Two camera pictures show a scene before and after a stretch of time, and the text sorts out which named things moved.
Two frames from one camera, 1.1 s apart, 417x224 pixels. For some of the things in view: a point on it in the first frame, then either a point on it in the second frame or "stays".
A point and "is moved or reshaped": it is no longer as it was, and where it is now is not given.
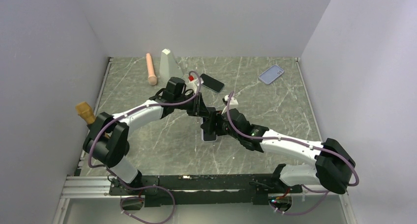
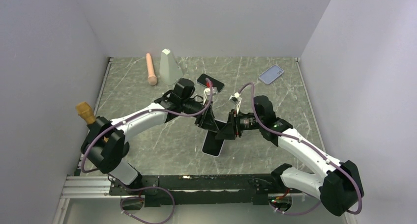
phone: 271,74 stays
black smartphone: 208,138 is moved or reshaped
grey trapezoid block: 169,67 stays
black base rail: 195,189 stays
